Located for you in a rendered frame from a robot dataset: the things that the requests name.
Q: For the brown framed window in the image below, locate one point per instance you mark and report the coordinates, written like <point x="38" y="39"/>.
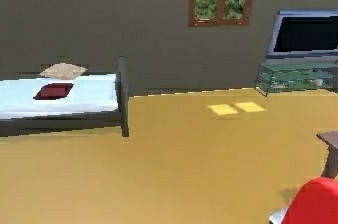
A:
<point x="219" y="11"/>

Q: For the grey bed with white mattress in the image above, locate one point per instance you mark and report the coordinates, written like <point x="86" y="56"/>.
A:
<point x="90" y="93"/>

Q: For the dark red pillow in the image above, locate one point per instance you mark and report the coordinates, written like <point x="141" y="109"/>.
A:
<point x="53" y="91"/>

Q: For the red chair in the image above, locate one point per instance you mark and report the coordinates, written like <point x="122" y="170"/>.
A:
<point x="323" y="203"/>

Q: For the beige pillow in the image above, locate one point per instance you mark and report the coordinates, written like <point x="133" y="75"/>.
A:
<point x="63" y="71"/>

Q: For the green glass television stand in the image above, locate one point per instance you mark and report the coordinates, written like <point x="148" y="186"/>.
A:
<point x="293" y="78"/>

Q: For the silver television set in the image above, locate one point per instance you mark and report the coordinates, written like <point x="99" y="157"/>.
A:
<point x="310" y="33"/>

